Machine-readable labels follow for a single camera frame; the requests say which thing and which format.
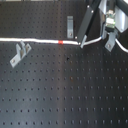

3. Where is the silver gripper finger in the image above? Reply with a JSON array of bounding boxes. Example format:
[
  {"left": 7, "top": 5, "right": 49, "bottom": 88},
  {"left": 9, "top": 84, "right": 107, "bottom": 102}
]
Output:
[
  {"left": 80, "top": 35, "right": 87, "bottom": 48},
  {"left": 105, "top": 30, "right": 119, "bottom": 52}
]

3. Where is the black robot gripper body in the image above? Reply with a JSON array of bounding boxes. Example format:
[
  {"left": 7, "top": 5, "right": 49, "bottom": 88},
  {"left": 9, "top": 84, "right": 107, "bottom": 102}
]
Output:
[{"left": 77, "top": 0, "right": 128, "bottom": 41}]

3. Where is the white cable with red mark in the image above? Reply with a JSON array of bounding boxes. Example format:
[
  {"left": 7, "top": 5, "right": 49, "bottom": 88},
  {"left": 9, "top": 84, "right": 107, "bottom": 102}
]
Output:
[{"left": 0, "top": 35, "right": 128, "bottom": 54}]

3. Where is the black perforated breadboard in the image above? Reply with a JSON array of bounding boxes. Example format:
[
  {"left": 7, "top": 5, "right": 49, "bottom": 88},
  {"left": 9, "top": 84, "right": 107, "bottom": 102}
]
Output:
[{"left": 0, "top": 0, "right": 128, "bottom": 128}]

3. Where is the lower left metal cable clip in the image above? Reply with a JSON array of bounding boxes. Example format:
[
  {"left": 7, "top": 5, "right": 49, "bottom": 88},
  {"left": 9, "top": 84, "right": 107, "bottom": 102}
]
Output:
[{"left": 10, "top": 41, "right": 32, "bottom": 67}]

